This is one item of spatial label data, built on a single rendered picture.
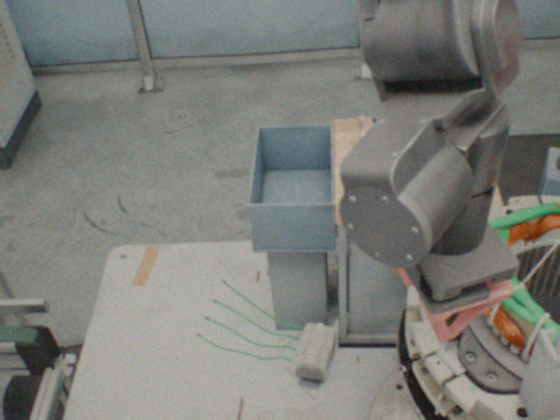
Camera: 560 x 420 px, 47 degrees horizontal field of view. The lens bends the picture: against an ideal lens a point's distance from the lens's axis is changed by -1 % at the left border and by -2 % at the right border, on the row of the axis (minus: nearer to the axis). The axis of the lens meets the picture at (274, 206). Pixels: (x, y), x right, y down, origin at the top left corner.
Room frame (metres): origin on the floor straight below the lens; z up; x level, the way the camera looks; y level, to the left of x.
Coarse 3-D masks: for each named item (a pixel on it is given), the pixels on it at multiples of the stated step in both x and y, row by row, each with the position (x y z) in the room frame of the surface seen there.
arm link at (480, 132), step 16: (464, 112) 0.32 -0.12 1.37; (480, 112) 0.32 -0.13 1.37; (496, 112) 0.32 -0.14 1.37; (512, 112) 0.32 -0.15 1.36; (448, 128) 0.30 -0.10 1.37; (464, 128) 0.30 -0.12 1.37; (480, 128) 0.30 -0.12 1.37; (496, 128) 0.31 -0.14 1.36; (464, 144) 0.29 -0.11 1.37; (480, 144) 0.30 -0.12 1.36; (496, 144) 0.30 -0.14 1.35; (480, 160) 0.30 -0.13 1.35; (496, 160) 0.30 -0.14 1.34; (480, 176) 0.30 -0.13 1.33; (496, 176) 0.31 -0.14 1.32; (480, 192) 0.30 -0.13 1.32
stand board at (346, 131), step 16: (336, 128) 0.73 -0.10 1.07; (352, 128) 0.73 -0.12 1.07; (368, 128) 0.73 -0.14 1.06; (336, 144) 0.70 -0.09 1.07; (352, 144) 0.69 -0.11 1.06; (336, 160) 0.66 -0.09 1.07; (336, 176) 0.63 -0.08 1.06; (336, 192) 0.60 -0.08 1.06; (496, 192) 0.57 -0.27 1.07; (336, 208) 0.57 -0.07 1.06
